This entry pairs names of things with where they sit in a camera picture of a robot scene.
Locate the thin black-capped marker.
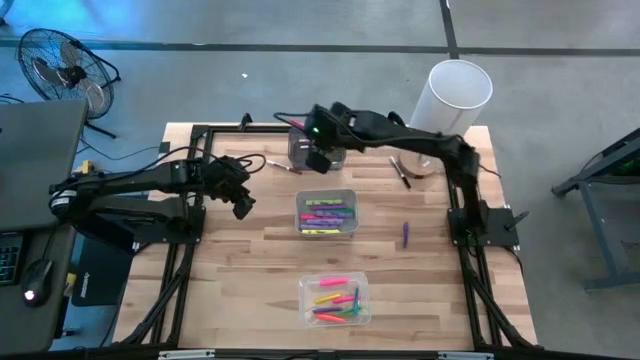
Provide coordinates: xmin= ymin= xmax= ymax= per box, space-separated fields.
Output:
xmin=388 ymin=155 xmax=413 ymax=191

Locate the black aluminium frame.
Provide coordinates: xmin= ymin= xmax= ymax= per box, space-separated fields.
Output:
xmin=112 ymin=122 xmax=539 ymax=360

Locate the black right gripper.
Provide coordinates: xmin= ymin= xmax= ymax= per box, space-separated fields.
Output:
xmin=302 ymin=132 xmax=337 ymax=175

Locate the translucent white plastic bin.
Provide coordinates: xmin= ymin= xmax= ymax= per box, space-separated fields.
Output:
xmin=294 ymin=188 xmax=360 ymax=237

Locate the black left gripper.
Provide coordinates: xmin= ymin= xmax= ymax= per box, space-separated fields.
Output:
xmin=202 ymin=155 xmax=257 ymax=221

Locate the grey metal stand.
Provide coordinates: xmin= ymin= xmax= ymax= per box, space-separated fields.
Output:
xmin=549 ymin=127 xmax=640 ymax=294

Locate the black computer case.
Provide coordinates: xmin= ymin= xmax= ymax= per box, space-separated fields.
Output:
xmin=71 ymin=234 xmax=136 ymax=307

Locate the dark standing desk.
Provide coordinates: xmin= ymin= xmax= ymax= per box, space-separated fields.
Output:
xmin=0 ymin=98 xmax=90 ymax=354

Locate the clear plastic bin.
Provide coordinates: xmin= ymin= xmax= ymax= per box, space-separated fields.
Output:
xmin=297 ymin=271 xmax=373 ymax=329

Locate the black computer mouse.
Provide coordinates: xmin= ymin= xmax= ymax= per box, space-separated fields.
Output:
xmin=19 ymin=257 xmax=55 ymax=309

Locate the smoky dark plastic bin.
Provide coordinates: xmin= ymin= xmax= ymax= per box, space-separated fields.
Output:
xmin=287 ymin=126 xmax=348 ymax=172

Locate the black backlit keyboard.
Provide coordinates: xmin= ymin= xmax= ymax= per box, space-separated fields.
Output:
xmin=0 ymin=234 xmax=25 ymax=287

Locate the silver aluminium bracket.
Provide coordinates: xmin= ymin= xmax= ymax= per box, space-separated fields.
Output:
xmin=157 ymin=349 xmax=216 ymax=360
xmin=437 ymin=351 xmax=495 ymax=360

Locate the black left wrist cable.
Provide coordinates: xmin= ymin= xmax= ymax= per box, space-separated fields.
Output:
xmin=199 ymin=146 xmax=268 ymax=176

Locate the black floor fan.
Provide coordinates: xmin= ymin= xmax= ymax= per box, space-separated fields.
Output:
xmin=16 ymin=27 xmax=123 ymax=140

